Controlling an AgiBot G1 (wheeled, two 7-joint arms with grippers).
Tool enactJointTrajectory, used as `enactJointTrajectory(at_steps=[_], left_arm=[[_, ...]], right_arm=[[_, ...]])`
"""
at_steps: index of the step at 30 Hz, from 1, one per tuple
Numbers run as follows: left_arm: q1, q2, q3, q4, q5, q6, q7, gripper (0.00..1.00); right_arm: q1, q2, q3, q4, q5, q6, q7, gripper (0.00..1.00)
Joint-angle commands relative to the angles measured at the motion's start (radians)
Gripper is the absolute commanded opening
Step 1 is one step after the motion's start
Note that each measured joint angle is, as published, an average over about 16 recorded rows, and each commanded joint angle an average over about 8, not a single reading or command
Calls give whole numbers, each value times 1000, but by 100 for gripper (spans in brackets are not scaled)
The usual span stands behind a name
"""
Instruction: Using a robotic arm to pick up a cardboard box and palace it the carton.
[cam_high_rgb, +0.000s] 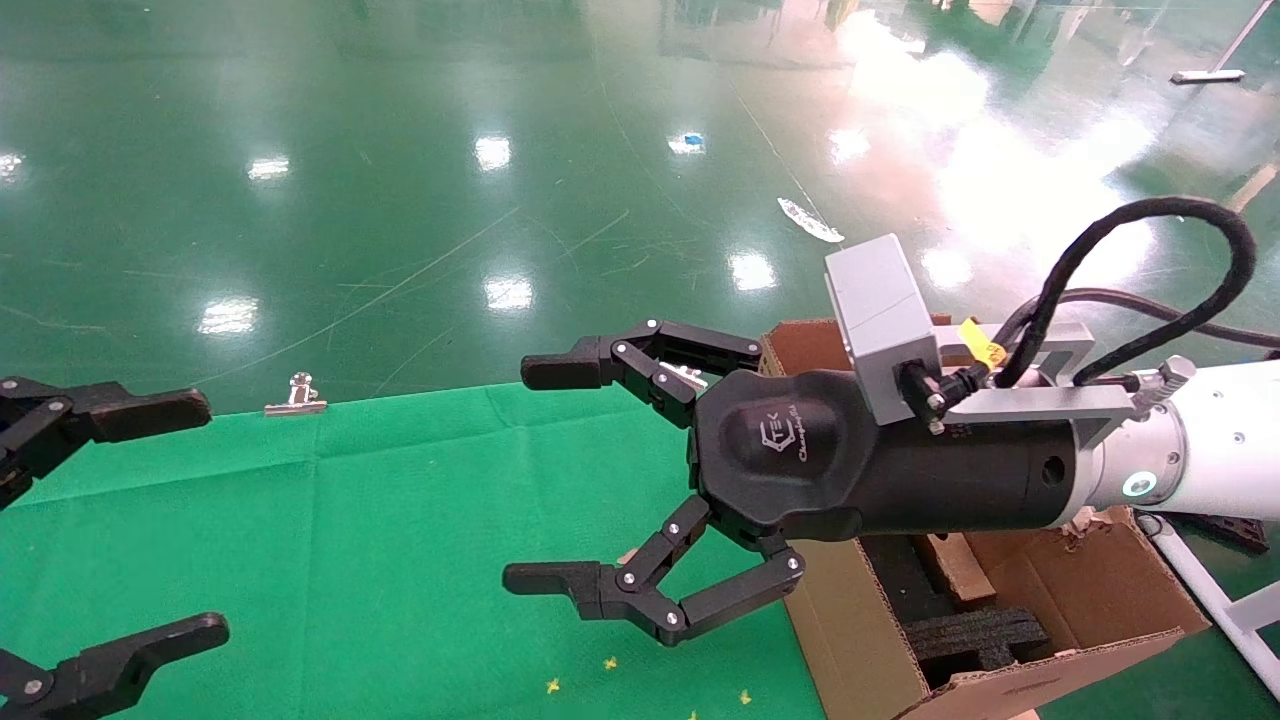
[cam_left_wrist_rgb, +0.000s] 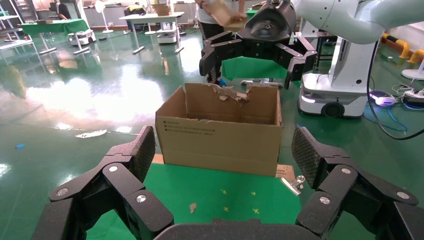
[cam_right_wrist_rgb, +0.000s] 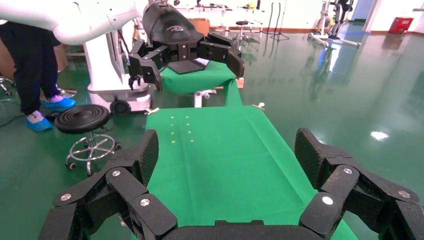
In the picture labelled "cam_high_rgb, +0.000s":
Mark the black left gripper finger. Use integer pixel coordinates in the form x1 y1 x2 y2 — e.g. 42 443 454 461
0 377 213 511
0 612 231 720

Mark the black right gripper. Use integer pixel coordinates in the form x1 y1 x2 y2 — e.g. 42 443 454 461
502 319 1086 648

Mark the large open cardboard carton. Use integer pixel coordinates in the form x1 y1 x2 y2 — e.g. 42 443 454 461
760 318 1211 720

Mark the green table cloth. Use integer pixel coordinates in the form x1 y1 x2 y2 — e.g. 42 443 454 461
0 375 831 720

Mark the white paper floor scrap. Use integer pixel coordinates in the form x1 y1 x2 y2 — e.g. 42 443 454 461
777 197 846 244

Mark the black foam insert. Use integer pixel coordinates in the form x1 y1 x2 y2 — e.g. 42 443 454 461
903 607 1051 691

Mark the black plastic grid tray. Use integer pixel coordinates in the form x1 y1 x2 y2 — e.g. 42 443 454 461
1190 513 1271 554

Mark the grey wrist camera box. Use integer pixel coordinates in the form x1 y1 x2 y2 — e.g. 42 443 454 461
824 234 946 426

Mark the yellow cable tag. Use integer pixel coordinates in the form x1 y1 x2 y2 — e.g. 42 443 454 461
958 318 1006 369

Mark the grey metal camera bracket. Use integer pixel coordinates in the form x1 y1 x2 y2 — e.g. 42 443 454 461
935 320 1141 451

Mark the silver cable connector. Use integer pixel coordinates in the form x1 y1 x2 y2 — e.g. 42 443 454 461
1120 355 1198 406

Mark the thick black camera cable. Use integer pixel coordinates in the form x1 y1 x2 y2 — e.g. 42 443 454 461
900 196 1280 401

